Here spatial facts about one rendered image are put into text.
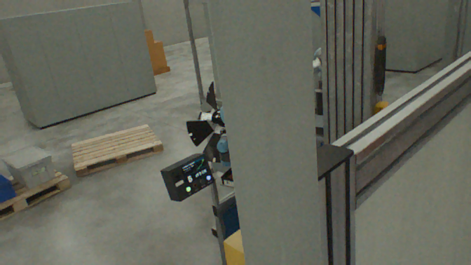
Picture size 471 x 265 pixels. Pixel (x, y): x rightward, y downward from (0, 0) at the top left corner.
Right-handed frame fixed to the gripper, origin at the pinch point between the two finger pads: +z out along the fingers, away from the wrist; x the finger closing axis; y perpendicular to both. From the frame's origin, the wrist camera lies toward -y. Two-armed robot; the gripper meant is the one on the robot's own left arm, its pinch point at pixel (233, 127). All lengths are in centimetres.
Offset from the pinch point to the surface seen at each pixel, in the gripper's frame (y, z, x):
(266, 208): -58, -222, -75
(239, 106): -57, -222, -83
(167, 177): 24, -77, -6
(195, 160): 11, -65, -8
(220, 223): 11, -54, 45
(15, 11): 840, 881, -195
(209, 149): 22.9, -1.6, 14.3
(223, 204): 7, -49, 34
